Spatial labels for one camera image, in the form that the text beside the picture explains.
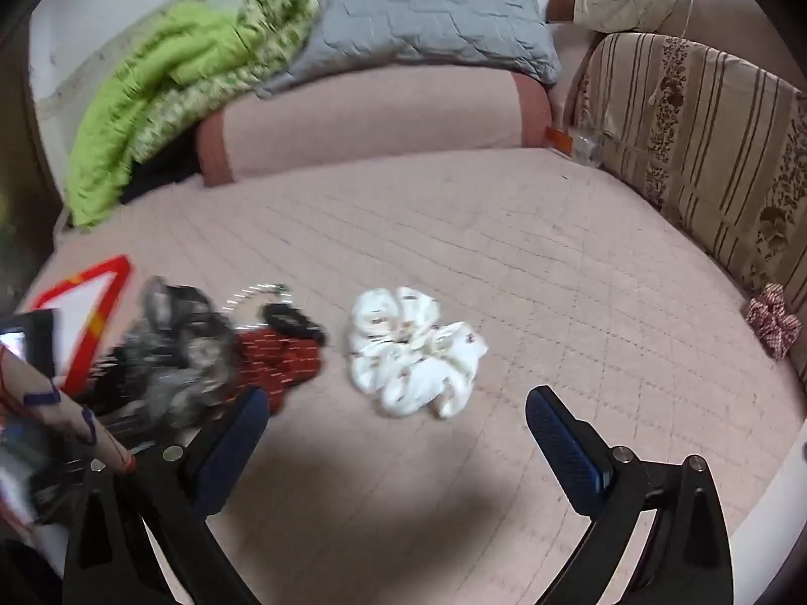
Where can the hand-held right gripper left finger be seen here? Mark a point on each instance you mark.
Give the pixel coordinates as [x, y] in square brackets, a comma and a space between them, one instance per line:
[230, 447]

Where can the red tray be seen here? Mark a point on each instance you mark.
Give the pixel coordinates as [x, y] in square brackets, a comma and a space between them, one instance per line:
[120, 277]

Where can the wooden glass cabinet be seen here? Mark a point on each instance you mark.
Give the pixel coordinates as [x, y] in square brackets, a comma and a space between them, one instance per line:
[9, 220]

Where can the pink quilted bed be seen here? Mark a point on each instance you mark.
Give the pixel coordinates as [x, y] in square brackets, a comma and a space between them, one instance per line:
[504, 264]

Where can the pink bolster pillow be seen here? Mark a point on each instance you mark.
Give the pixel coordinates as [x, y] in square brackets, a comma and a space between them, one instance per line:
[378, 120]

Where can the striped floral cushion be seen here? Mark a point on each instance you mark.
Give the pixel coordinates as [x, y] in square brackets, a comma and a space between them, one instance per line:
[706, 138]

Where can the clear bottle orange label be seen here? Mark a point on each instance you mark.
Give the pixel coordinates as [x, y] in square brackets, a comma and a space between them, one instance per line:
[580, 146]

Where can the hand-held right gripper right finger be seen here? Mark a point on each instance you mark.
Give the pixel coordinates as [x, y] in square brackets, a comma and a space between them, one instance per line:
[561, 447]

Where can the grey quilted pillow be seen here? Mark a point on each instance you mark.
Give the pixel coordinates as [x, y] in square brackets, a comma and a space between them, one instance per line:
[429, 19]

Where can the green quilt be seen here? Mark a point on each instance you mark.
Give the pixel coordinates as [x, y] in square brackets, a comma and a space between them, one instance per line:
[145, 75]

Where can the tan bolster cushion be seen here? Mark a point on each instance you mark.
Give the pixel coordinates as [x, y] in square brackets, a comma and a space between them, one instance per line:
[744, 19]

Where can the grey black scrunchie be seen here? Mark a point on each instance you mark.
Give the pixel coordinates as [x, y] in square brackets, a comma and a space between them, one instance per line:
[170, 353]

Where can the white printed scrunchie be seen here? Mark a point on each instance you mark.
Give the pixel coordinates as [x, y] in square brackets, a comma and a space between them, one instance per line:
[403, 353]

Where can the red dotted scrunchie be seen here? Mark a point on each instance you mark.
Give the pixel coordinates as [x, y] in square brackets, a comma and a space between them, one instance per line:
[277, 359]

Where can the black cloth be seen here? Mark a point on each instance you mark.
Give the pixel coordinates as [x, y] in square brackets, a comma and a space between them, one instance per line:
[157, 176]

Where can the plaid bow scrunchie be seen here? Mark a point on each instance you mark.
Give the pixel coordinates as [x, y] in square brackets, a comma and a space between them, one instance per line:
[772, 321]

